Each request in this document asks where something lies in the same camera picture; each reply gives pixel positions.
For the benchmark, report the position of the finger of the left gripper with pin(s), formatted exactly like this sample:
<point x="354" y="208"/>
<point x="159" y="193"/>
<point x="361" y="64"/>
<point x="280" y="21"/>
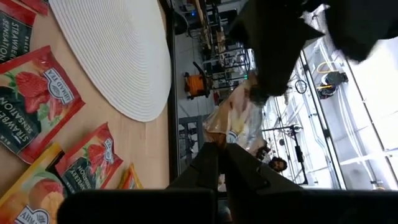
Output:
<point x="360" y="25"/>
<point x="273" y="46"/>

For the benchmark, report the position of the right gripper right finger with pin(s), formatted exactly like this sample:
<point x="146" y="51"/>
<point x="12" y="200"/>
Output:
<point x="245" y="177"/>

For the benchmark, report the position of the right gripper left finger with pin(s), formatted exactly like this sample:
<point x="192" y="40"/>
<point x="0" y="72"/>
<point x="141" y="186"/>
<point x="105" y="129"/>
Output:
<point x="205" y="174"/>

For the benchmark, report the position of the beige vanilla cinnamon tea packet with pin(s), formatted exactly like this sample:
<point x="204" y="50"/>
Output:
<point x="236" y="118"/>

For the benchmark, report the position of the yellow mango tea packet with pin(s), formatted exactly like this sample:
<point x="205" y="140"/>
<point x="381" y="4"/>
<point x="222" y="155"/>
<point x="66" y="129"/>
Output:
<point x="28" y="193"/>
<point x="130" y="180"/>

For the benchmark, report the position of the red strawberry tea packet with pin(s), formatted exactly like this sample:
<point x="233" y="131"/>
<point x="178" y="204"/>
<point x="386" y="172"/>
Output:
<point x="15" y="34"/>
<point x="37" y="5"/>
<point x="90" y="161"/>
<point x="34" y="102"/>

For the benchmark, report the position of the person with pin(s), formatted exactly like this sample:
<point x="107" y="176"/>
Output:
<point x="278" y="165"/>

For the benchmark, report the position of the orange and black machine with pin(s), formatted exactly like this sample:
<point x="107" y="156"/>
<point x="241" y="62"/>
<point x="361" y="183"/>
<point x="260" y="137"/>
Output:
<point x="196" y="85"/>

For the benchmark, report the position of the black metal rig frame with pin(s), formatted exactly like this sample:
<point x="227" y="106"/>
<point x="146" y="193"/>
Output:
<point x="298" y="154"/>

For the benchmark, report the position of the black aluminium table frame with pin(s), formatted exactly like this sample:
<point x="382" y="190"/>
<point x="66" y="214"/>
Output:
<point x="173" y="93"/>

